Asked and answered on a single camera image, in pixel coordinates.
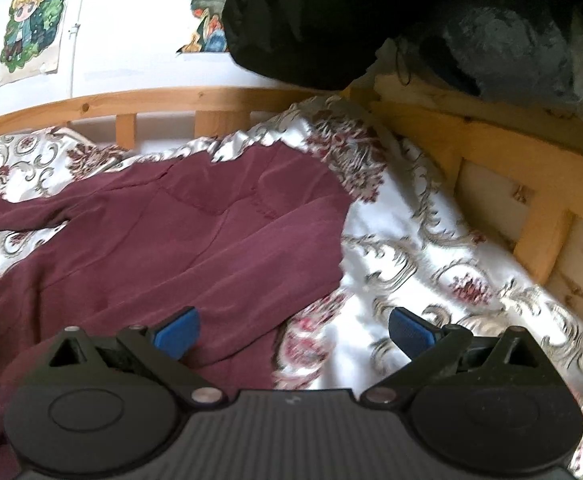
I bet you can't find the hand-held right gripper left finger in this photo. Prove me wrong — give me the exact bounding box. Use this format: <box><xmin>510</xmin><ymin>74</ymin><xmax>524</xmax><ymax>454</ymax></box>
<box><xmin>46</xmin><ymin>306</ymin><xmax>223</xmax><ymax>407</ymax></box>

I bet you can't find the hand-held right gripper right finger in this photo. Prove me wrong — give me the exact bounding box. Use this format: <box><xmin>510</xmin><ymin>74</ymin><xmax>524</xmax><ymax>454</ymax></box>
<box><xmin>359</xmin><ymin>306</ymin><xmax>539</xmax><ymax>407</ymax></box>

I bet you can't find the maroon garment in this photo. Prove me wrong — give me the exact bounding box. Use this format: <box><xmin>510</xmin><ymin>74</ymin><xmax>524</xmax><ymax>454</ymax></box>
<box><xmin>0</xmin><ymin>142</ymin><xmax>355</xmax><ymax>461</ymax></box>

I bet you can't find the floral white bedspread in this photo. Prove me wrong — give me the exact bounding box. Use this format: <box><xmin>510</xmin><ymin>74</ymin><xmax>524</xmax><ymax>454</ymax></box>
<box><xmin>0</xmin><ymin>95</ymin><xmax>583</xmax><ymax>480</ymax></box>

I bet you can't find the grey cloth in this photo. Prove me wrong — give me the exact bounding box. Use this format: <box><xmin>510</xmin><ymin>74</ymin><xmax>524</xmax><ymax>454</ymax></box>
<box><xmin>419</xmin><ymin>5</ymin><xmax>579</xmax><ymax>103</ymax></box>

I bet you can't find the black jacket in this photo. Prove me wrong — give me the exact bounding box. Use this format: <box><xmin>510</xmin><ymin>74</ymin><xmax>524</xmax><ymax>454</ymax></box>
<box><xmin>222</xmin><ymin>0</ymin><xmax>583</xmax><ymax>96</ymax></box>

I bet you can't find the wooden bed frame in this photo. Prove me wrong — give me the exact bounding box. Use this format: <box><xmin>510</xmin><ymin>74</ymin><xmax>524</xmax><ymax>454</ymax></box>
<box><xmin>0</xmin><ymin>80</ymin><xmax>583</xmax><ymax>331</ymax></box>

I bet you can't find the white wall conduit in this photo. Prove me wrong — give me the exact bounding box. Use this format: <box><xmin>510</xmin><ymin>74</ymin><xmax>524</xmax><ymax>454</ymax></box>
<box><xmin>68</xmin><ymin>0</ymin><xmax>95</xmax><ymax>102</ymax></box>

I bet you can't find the colourful wall poster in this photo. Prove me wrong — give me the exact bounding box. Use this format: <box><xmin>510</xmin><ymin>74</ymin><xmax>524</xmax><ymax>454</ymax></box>
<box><xmin>174</xmin><ymin>0</ymin><xmax>252</xmax><ymax>56</ymax></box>

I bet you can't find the cartoon figure wall poster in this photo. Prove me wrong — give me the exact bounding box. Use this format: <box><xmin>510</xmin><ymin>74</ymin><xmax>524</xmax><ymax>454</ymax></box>
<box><xmin>0</xmin><ymin>0</ymin><xmax>68</xmax><ymax>87</ymax></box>

